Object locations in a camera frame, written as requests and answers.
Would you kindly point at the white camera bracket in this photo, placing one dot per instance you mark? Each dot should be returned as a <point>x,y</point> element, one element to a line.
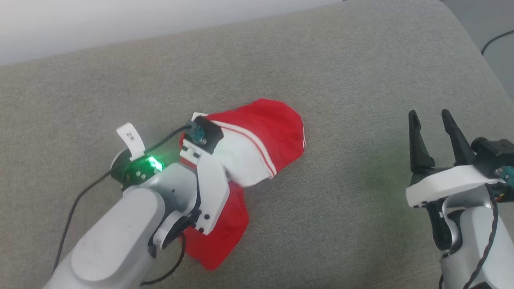
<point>449,182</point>
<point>213,192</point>

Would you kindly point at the red basketball jersey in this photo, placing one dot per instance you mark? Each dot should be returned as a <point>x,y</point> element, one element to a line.
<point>273,124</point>

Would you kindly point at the left white camera bracket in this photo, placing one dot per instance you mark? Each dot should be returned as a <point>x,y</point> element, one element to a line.
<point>213,192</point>

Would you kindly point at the white paper label tag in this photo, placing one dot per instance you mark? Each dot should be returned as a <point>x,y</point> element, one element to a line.
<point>130,138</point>

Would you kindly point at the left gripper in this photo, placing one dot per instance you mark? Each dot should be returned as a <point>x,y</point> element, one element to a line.
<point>176,184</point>

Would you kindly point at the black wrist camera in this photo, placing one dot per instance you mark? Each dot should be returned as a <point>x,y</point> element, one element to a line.
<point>209,135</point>
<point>498,150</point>

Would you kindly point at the grey fabric sofa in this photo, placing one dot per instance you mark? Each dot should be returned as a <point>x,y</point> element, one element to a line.
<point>321,200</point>

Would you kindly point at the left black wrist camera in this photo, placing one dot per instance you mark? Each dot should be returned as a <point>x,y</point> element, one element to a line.
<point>209,135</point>

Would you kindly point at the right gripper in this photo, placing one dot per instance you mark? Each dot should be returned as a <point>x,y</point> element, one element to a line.
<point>449,224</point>

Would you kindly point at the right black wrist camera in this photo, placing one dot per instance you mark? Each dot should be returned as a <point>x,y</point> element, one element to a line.
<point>498,150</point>

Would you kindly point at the right white camera bracket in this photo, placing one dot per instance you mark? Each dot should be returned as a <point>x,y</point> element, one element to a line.
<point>449,182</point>

